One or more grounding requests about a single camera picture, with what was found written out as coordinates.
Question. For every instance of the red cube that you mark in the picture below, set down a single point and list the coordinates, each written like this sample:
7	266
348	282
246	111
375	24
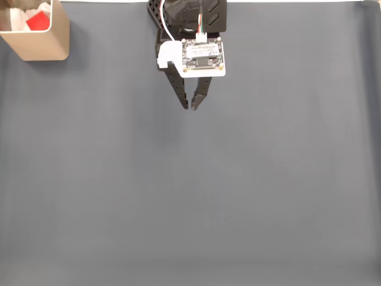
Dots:
38	21

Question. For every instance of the white tissue paper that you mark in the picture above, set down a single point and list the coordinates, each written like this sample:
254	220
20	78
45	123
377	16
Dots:
18	19

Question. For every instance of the white camera circuit board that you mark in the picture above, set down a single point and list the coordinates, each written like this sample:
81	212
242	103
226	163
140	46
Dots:
202	56

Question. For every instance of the beige box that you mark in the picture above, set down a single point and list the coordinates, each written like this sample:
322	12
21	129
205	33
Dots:
44	44

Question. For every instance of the dark grey mat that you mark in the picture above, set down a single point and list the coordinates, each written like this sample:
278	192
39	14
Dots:
149	193

